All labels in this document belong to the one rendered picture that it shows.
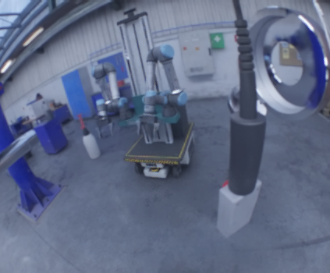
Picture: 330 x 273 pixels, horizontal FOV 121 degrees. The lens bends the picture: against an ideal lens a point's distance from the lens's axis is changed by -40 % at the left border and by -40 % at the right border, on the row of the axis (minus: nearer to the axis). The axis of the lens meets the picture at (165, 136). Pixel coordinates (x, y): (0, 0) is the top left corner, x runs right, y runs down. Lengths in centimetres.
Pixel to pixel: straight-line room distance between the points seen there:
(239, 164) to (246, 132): 5
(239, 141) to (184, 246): 119
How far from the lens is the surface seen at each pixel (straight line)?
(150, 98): 112
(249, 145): 18
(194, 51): 418
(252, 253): 132
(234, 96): 75
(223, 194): 25
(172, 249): 132
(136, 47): 171
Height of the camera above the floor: 121
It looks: 27 degrees down
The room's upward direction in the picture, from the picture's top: 12 degrees counter-clockwise
